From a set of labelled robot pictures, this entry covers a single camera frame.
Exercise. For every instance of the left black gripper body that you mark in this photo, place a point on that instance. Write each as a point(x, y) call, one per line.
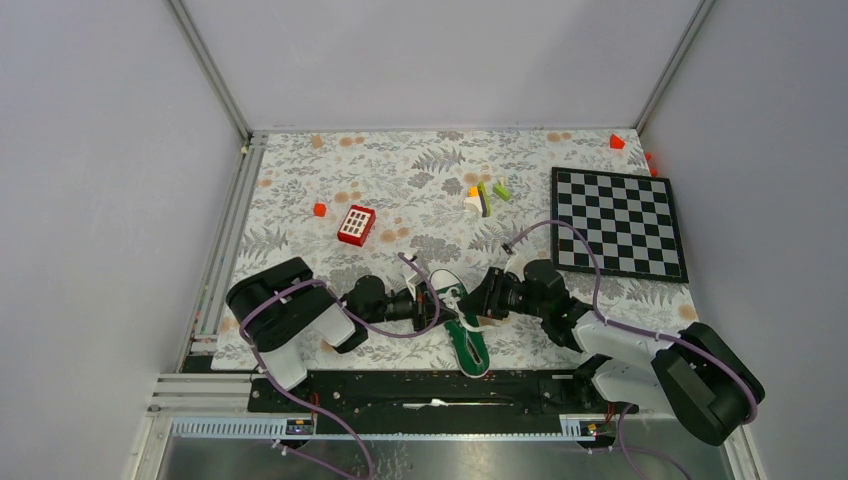
point(402, 305)

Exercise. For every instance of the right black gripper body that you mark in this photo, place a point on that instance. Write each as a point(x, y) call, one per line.
point(504, 295)

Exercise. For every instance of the green white sneaker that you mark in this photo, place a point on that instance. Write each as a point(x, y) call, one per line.
point(464, 331)

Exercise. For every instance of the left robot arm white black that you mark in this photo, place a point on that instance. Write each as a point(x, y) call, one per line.
point(275, 306)

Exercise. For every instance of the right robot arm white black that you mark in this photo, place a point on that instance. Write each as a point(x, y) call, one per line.
point(691, 374)

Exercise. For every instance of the lime green block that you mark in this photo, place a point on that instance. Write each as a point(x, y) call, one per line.
point(501, 191)

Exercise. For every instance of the red white brick block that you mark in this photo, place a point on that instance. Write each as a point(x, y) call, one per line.
point(356, 225)

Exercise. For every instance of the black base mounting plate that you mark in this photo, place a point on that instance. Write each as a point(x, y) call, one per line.
point(442, 402)

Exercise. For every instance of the floral patterned table mat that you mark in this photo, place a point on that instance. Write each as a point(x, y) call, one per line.
point(416, 183)

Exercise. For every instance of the black white checkerboard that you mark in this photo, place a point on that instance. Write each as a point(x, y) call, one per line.
point(629, 221)

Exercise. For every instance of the red block far corner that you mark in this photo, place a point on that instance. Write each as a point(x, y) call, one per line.
point(615, 142)

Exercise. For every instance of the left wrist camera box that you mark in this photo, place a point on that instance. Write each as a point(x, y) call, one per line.
point(418, 272)

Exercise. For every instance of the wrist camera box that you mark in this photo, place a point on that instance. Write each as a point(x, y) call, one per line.
point(516, 262)
point(418, 272)

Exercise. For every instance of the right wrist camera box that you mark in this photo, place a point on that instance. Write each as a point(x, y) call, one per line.
point(516, 262)

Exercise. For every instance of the red block at wall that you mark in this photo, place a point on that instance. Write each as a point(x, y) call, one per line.
point(652, 169)

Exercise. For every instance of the aluminium frame rail front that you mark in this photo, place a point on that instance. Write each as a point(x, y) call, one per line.
point(224, 394)

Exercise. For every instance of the left aluminium corner post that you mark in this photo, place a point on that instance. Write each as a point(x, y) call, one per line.
point(199, 49)

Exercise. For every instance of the aluminium corner post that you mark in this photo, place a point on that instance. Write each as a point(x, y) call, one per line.
point(684, 44)
point(199, 49)

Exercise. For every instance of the right aluminium corner post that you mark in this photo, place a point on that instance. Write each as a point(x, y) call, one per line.
point(684, 44)

